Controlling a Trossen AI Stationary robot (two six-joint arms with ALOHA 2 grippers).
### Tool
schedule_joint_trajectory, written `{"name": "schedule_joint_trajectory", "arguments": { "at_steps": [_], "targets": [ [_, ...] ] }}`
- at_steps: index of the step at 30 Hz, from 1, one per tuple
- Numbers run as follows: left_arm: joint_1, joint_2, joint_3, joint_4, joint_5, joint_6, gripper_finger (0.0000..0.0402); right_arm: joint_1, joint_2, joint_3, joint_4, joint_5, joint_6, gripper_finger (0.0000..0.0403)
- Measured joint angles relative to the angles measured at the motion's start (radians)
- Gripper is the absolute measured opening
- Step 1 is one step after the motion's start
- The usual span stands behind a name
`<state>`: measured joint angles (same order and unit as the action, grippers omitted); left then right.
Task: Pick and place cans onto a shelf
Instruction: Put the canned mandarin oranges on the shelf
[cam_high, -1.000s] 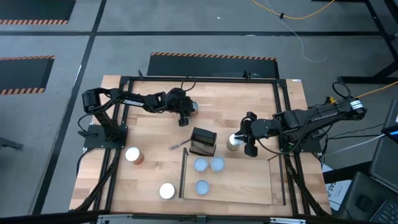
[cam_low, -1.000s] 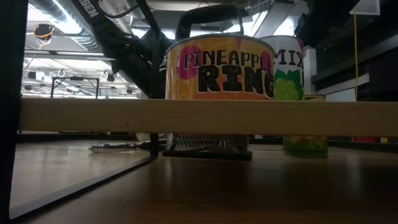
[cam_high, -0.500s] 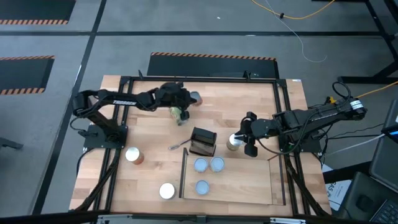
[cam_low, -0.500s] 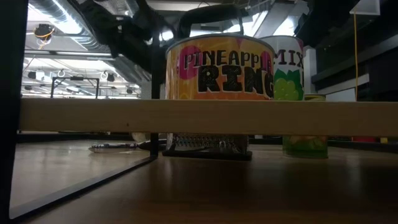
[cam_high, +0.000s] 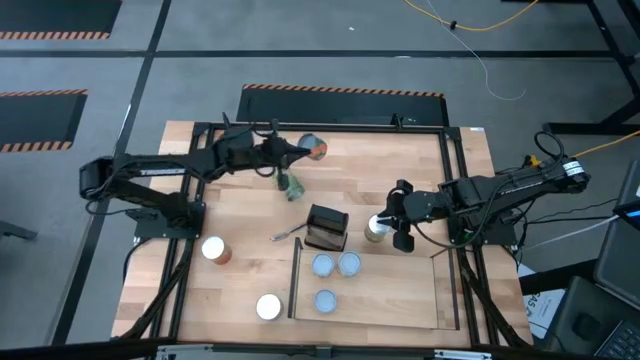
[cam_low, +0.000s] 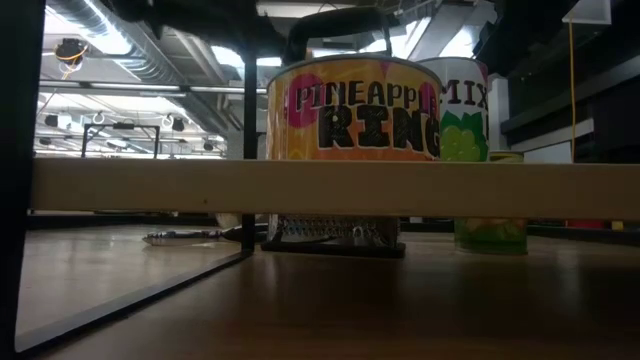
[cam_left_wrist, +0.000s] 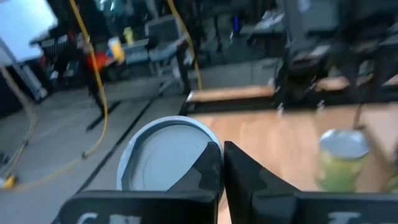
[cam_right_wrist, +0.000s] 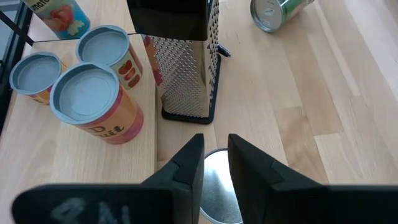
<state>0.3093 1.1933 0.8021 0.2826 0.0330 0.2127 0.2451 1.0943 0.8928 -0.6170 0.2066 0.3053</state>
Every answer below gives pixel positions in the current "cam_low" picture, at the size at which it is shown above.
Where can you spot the pineapple rings can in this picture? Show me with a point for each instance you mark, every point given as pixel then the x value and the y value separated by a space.
pixel 350 130

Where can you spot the mixed fruit can white label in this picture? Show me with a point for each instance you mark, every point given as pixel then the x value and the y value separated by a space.
pixel 467 100

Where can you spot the tall green label can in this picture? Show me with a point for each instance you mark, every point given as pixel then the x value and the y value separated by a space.
pixel 490 237

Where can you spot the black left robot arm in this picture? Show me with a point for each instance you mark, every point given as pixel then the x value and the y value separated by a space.
pixel 215 22

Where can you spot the black box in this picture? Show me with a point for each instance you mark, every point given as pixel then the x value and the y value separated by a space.
pixel 330 232

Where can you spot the black hanging spotlight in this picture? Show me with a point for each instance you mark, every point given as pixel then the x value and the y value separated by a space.
pixel 178 125
pixel 51 120
pixel 208 145

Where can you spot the grey ceiling beam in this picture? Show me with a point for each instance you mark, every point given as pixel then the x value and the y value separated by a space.
pixel 125 86

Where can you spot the white ceiling panel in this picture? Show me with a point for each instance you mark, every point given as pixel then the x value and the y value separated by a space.
pixel 587 11

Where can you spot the distant black metal frame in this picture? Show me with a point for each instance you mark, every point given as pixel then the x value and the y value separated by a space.
pixel 122 126

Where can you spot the silver ceiling duct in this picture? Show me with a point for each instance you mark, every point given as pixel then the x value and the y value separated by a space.
pixel 145 60

